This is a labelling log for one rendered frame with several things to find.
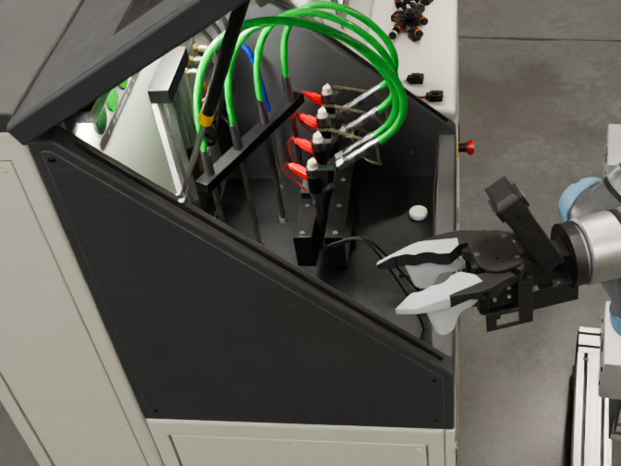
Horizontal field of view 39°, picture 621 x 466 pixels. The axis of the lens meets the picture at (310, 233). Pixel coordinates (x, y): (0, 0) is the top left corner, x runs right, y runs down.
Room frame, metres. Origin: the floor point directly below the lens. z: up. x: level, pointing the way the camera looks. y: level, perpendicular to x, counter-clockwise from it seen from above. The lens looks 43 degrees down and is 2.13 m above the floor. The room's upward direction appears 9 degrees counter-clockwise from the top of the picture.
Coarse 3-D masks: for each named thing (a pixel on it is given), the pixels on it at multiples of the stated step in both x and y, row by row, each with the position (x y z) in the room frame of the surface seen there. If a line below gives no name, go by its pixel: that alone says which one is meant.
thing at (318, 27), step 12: (252, 24) 1.29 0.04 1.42; (264, 24) 1.29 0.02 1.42; (276, 24) 1.28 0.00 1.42; (288, 24) 1.28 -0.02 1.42; (300, 24) 1.27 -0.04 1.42; (312, 24) 1.27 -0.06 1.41; (336, 36) 1.26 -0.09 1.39; (348, 36) 1.26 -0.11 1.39; (216, 48) 1.31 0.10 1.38; (360, 48) 1.25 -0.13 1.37; (204, 60) 1.31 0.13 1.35; (372, 60) 1.25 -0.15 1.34; (384, 60) 1.25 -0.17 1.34; (204, 72) 1.32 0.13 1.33; (384, 72) 1.24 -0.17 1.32; (396, 84) 1.24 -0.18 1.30; (396, 120) 1.24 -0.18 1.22; (384, 132) 1.25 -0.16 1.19; (204, 144) 1.33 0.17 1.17
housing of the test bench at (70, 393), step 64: (0, 0) 1.36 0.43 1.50; (64, 0) 1.32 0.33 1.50; (0, 64) 1.15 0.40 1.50; (0, 128) 1.03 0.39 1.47; (0, 192) 1.04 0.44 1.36; (0, 256) 1.05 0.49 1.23; (64, 256) 1.02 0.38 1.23; (0, 320) 1.06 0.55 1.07; (64, 320) 1.04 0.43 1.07; (0, 384) 1.08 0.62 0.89; (64, 384) 1.05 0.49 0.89; (128, 384) 1.03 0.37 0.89; (64, 448) 1.07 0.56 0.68; (128, 448) 1.03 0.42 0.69
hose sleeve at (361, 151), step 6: (366, 144) 1.26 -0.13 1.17; (372, 144) 1.25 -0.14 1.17; (378, 144) 1.24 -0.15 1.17; (360, 150) 1.26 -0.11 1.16; (366, 150) 1.25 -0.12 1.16; (372, 150) 1.25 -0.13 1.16; (348, 156) 1.26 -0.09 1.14; (354, 156) 1.26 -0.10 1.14; (360, 156) 1.25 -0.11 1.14; (348, 162) 1.26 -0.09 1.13
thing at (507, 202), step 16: (496, 192) 0.66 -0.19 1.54; (512, 192) 0.64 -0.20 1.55; (496, 208) 0.64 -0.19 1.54; (512, 208) 0.63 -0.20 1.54; (528, 208) 0.64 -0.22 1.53; (512, 224) 0.63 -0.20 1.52; (528, 224) 0.63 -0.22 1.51; (528, 240) 0.63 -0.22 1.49; (544, 240) 0.63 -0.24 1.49; (544, 256) 0.63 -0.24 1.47; (560, 256) 0.63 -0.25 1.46; (544, 272) 0.63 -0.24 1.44
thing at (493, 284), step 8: (488, 272) 0.62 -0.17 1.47; (488, 280) 0.61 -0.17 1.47; (496, 280) 0.61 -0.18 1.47; (504, 280) 0.60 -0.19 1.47; (512, 280) 0.61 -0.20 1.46; (464, 288) 0.60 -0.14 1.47; (472, 288) 0.60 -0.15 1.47; (480, 288) 0.60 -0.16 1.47; (488, 288) 0.60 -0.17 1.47; (496, 288) 0.60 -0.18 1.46; (456, 296) 0.59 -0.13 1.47; (464, 296) 0.59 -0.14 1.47; (472, 296) 0.59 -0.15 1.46; (480, 296) 0.59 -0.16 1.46; (488, 296) 0.59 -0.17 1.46; (496, 296) 0.60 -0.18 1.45; (456, 304) 0.59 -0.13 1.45
